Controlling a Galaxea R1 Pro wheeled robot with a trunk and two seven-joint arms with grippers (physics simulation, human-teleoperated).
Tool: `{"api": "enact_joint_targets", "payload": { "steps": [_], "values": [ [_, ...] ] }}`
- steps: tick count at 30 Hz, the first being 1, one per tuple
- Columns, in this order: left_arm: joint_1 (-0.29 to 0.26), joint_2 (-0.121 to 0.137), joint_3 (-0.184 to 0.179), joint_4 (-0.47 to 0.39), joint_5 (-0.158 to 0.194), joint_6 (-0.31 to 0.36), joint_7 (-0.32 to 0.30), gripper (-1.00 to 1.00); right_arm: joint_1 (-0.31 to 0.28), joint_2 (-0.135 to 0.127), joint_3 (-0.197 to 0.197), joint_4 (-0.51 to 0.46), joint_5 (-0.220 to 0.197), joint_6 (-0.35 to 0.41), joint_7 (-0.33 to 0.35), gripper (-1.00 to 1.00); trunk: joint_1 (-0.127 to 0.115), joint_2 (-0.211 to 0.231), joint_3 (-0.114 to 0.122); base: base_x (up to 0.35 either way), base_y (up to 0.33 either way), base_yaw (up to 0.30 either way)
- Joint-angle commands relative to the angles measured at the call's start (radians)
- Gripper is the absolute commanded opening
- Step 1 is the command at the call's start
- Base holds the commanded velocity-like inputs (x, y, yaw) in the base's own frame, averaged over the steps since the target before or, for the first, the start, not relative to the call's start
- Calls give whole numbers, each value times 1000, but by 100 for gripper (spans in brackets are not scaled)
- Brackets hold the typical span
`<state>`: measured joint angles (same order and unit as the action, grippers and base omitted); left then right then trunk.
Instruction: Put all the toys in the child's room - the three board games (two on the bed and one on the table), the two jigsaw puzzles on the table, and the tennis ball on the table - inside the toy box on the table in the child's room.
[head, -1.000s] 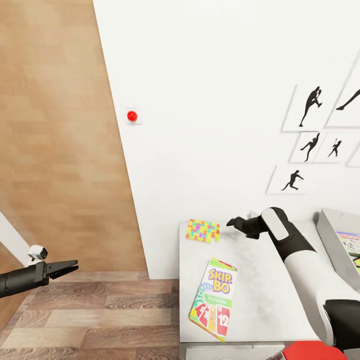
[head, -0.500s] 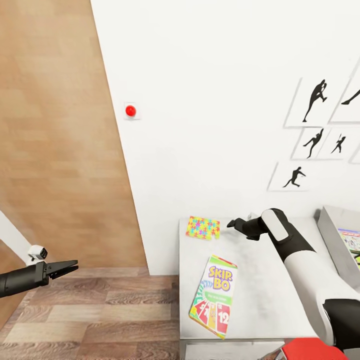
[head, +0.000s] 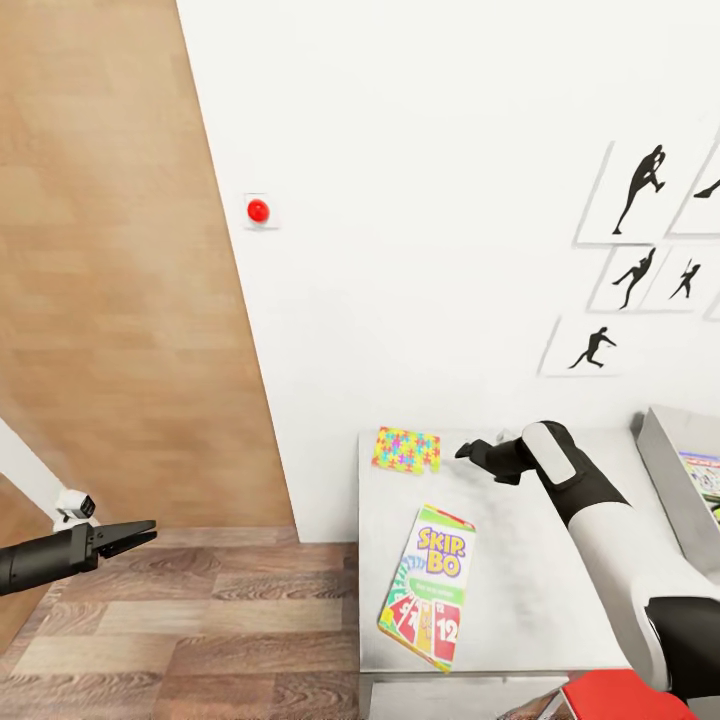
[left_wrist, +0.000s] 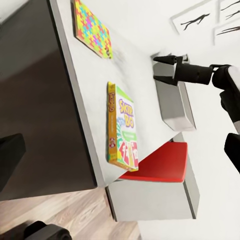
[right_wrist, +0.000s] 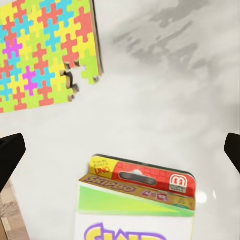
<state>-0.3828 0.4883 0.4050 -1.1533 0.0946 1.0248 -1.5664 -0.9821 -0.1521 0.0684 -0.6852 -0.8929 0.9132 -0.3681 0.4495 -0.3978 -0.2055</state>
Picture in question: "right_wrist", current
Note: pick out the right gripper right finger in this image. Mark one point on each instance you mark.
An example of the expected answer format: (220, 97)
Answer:
(232, 149)

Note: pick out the jigsaw puzzle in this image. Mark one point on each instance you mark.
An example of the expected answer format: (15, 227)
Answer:
(39, 40)

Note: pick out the board game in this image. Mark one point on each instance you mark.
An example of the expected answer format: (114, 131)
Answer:
(110, 207)

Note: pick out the desk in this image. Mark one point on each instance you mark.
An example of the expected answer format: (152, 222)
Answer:
(168, 97)

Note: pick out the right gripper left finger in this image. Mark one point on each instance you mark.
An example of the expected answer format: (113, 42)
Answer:
(12, 150)

